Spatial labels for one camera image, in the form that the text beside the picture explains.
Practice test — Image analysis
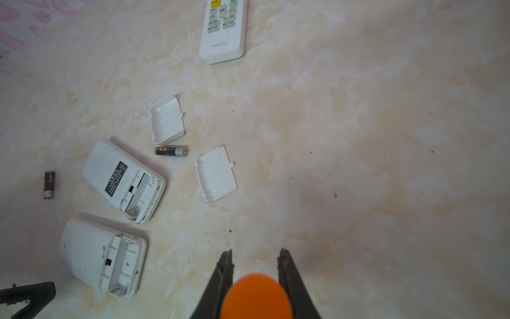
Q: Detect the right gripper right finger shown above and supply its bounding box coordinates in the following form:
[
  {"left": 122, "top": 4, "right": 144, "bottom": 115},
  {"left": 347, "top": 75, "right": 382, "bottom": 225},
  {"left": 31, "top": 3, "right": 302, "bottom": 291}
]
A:
[{"left": 278, "top": 248, "right": 321, "bottom": 319}]

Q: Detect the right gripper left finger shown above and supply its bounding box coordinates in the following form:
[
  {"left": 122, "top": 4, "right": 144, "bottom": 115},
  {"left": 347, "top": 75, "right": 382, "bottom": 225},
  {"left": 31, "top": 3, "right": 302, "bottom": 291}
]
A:
[{"left": 191, "top": 250, "right": 234, "bottom": 319}]

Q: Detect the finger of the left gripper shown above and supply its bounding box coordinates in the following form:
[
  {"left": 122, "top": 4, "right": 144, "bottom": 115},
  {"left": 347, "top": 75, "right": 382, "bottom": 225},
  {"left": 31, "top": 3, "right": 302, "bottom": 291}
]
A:
[{"left": 1, "top": 282, "right": 56, "bottom": 319}]

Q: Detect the orange black screwdriver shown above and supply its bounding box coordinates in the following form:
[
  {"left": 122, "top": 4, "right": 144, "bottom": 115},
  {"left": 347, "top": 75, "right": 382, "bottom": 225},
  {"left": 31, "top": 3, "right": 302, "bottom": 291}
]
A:
[{"left": 220, "top": 274, "right": 294, "bottom": 319}]

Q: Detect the black battery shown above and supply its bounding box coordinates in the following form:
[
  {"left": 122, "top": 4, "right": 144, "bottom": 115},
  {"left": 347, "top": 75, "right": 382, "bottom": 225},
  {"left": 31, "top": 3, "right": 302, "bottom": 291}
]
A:
[
  {"left": 154, "top": 146, "right": 188, "bottom": 157},
  {"left": 43, "top": 170, "right": 55, "bottom": 199}
]

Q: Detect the white battery cover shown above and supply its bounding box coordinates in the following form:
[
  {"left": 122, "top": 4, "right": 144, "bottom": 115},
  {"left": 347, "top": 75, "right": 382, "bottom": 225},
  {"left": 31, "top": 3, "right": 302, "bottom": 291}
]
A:
[
  {"left": 195, "top": 146, "right": 238, "bottom": 202},
  {"left": 150, "top": 95, "right": 185, "bottom": 146}
]

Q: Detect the red white remote control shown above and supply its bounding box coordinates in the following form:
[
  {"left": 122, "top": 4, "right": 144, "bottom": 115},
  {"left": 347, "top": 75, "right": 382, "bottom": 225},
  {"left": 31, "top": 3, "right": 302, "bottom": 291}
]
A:
[{"left": 82, "top": 140, "right": 166, "bottom": 225}]

